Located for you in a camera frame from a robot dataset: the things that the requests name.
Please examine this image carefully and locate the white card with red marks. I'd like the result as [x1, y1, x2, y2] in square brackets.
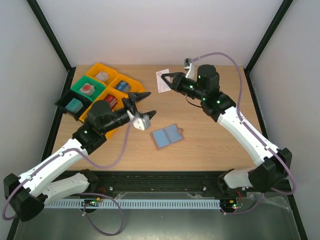
[156, 68, 171, 93]

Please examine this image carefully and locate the pink leather card holder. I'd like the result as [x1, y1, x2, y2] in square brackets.
[149, 123, 185, 150]

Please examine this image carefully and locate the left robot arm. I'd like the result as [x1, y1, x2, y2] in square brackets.
[2, 92, 156, 222]

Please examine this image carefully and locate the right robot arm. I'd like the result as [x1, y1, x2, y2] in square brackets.
[161, 64, 293, 196]

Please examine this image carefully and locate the yellow bin with red cards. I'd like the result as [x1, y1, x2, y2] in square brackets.
[95, 86, 128, 111]

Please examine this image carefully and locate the blue card stack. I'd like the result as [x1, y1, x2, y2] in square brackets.
[114, 80, 131, 94]

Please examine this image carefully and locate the yellow bin with blue cards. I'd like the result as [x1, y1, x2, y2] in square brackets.
[107, 73, 145, 100]

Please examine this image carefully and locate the red card stack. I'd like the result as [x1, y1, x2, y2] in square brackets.
[103, 94, 118, 109]

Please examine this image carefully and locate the white card stack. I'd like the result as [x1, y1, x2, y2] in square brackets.
[95, 71, 110, 82]

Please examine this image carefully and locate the red-dot card stack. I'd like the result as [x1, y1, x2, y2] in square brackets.
[79, 83, 95, 97]

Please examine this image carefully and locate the teal card stack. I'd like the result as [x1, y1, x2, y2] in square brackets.
[65, 98, 83, 114]

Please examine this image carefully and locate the green bin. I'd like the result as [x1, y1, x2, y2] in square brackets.
[71, 75, 106, 102]

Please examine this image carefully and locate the yellow bin far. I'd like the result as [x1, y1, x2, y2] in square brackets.
[85, 62, 118, 86]

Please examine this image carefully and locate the black bin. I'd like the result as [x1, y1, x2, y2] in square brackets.
[55, 89, 93, 121]

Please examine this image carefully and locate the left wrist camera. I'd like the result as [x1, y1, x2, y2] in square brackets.
[126, 110, 151, 131]

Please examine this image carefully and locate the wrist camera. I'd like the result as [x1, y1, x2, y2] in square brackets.
[184, 58, 196, 79]
[126, 110, 151, 131]

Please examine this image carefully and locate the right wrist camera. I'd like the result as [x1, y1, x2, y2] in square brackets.
[184, 58, 196, 79]

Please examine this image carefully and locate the black aluminium frame rail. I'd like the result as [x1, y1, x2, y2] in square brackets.
[24, 171, 292, 192]

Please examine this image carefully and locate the slotted cable duct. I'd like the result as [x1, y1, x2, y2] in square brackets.
[46, 198, 221, 210]

